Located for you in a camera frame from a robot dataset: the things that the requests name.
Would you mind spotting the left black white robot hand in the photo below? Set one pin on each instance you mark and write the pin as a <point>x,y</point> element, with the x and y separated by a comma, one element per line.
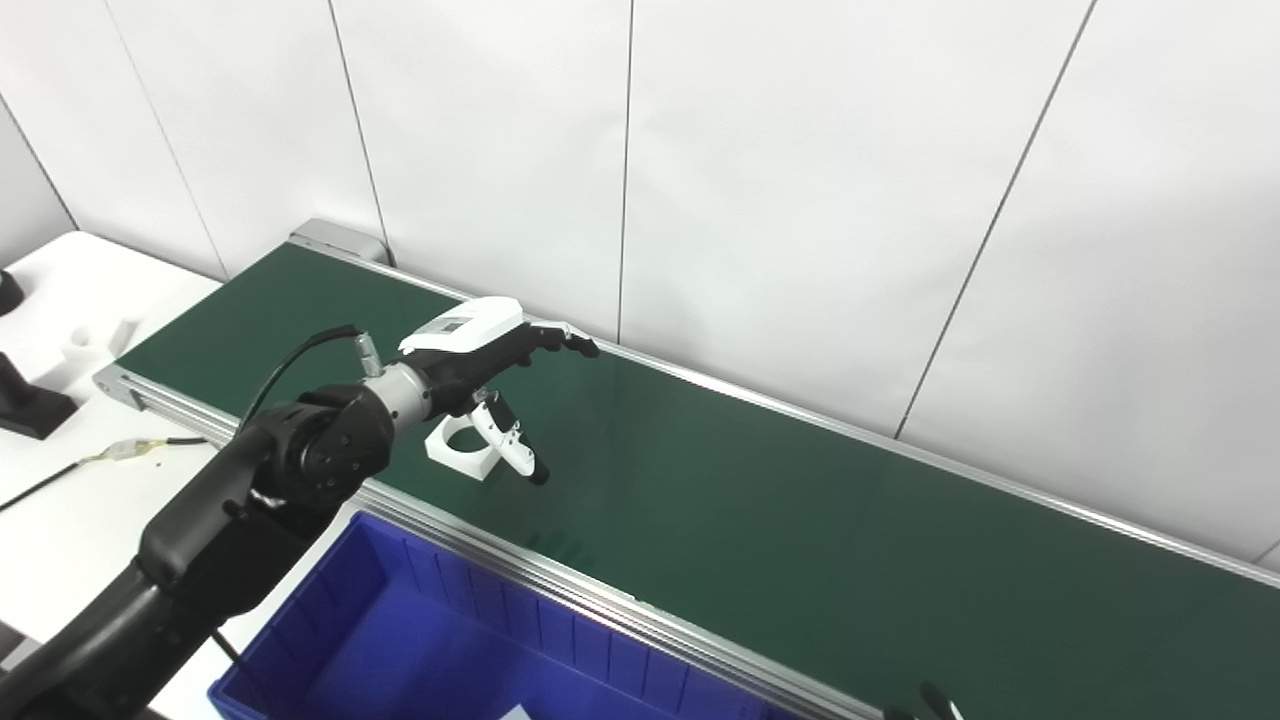
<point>465,328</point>

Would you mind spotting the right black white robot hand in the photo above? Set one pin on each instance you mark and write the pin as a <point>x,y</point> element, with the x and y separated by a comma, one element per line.
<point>935,698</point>

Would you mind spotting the white square part with hole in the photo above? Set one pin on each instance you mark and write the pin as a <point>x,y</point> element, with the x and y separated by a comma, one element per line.
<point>515,714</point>
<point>465,466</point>

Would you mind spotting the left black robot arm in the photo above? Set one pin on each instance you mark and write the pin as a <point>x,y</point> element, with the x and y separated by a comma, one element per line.
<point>300,450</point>

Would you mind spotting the grey conveyor end cover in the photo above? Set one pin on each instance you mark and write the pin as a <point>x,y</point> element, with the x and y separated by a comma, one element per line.
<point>335,238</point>

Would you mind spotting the green conveyor belt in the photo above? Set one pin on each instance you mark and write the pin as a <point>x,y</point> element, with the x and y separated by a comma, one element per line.
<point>570,590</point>
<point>800,550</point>

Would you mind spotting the blue bin with white parts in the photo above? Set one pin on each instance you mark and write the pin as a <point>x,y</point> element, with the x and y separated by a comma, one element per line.
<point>400,640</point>

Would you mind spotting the white foam piece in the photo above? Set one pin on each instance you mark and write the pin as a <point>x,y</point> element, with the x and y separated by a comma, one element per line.
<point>95,350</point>

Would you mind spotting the black block on table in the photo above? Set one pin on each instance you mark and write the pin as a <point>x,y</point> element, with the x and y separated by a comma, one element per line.
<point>30,405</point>

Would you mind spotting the black round object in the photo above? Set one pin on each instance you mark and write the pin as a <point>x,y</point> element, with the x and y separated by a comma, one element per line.
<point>8,292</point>

